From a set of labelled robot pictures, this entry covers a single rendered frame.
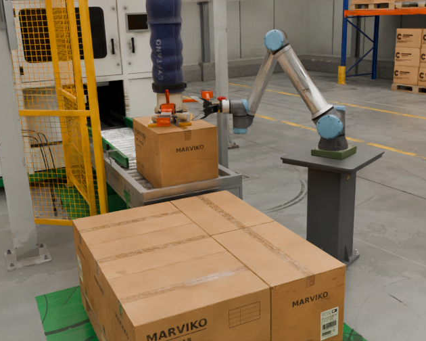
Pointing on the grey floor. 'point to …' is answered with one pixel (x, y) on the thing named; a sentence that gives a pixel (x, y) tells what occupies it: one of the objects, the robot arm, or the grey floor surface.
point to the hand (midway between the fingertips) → (189, 108)
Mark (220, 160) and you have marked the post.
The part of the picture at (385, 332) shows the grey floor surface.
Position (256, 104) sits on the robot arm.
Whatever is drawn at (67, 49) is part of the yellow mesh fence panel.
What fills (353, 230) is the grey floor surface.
